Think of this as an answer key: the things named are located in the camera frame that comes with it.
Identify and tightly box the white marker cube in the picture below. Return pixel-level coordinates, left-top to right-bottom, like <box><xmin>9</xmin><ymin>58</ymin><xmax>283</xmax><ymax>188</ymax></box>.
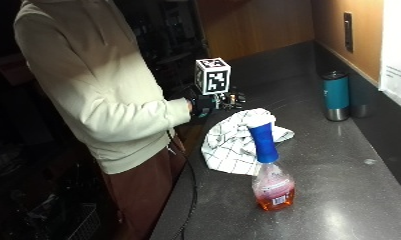
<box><xmin>194</xmin><ymin>57</ymin><xmax>234</xmax><ymax>96</ymax></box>

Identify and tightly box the white checked dish towel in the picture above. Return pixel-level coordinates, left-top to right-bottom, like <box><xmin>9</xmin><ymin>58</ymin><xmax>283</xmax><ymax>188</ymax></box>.
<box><xmin>201</xmin><ymin>107</ymin><xmax>296</xmax><ymax>177</ymax></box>

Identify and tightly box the spray bottle with blue nozzle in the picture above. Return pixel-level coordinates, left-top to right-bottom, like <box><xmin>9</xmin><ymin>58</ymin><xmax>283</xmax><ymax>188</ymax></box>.
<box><xmin>246</xmin><ymin>121</ymin><xmax>298</xmax><ymax>212</ymax></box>

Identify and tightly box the the person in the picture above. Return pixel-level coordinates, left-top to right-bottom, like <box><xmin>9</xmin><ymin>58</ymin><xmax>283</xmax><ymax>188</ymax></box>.
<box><xmin>13</xmin><ymin>0</ymin><xmax>194</xmax><ymax>240</ymax></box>

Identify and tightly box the teal travel tumbler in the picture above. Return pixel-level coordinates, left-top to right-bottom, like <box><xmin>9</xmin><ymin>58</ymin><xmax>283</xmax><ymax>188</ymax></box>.
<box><xmin>320</xmin><ymin>70</ymin><xmax>352</xmax><ymax>122</ymax></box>

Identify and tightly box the white paper sheet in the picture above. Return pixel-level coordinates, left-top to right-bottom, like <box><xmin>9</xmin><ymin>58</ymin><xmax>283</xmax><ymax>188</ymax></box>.
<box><xmin>378</xmin><ymin>0</ymin><xmax>401</xmax><ymax>116</ymax></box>

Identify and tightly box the black cable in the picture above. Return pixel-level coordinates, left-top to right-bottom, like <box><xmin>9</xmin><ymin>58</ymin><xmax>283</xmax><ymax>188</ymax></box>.
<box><xmin>166</xmin><ymin>128</ymin><xmax>201</xmax><ymax>240</ymax></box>

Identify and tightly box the black wall outlet plate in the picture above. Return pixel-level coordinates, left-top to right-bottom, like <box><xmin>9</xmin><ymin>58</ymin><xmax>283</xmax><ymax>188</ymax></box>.
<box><xmin>343</xmin><ymin>11</ymin><xmax>356</xmax><ymax>54</ymax></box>

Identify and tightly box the wire basket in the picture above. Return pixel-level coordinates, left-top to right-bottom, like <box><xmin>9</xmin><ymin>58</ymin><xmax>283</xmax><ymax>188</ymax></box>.
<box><xmin>53</xmin><ymin>202</ymin><xmax>102</xmax><ymax>240</ymax></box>

